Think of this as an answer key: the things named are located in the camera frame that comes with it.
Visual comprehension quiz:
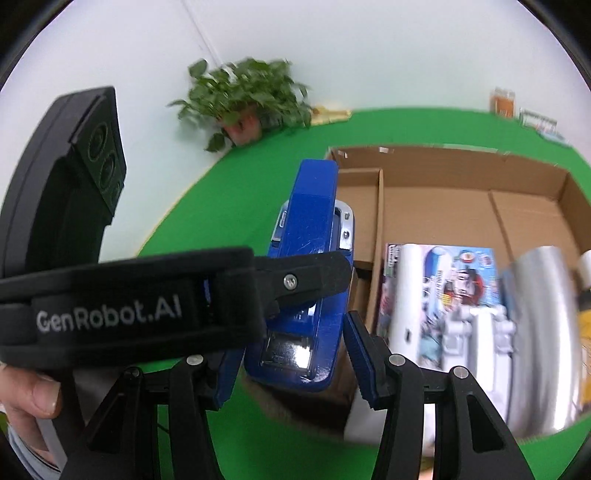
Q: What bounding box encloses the yellow label jar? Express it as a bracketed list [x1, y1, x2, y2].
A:
[577, 308, 591, 371]

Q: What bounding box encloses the white plastic stand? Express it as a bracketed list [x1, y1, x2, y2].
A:
[344, 244, 518, 458]

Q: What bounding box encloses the colourful printed toy box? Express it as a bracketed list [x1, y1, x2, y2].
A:
[376, 242, 511, 407]

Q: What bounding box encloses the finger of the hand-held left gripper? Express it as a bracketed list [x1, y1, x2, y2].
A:
[252, 251, 354, 319]

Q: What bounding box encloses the silver metal can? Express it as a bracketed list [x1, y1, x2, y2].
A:
[501, 244, 585, 437]

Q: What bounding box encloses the small cardboard box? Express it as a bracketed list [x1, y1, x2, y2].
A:
[337, 167, 387, 325]

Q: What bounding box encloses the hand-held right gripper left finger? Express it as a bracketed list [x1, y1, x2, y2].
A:
[60, 348, 246, 480]

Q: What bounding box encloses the person's left hand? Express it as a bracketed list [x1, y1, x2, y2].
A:
[0, 364, 64, 433]

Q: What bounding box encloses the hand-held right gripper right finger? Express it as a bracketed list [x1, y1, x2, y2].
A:
[344, 311, 536, 480]

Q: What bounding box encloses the small orange box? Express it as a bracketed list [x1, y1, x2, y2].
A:
[489, 86, 516, 119]

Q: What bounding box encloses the green tablecloth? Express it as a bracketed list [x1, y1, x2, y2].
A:
[97, 106, 591, 480]

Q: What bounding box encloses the potted green plant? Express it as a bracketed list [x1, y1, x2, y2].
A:
[167, 57, 315, 153]

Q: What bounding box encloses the blue stapler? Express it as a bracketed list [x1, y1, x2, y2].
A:
[243, 158, 356, 393]

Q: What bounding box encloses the large cardboard box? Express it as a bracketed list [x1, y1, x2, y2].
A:
[245, 144, 591, 446]

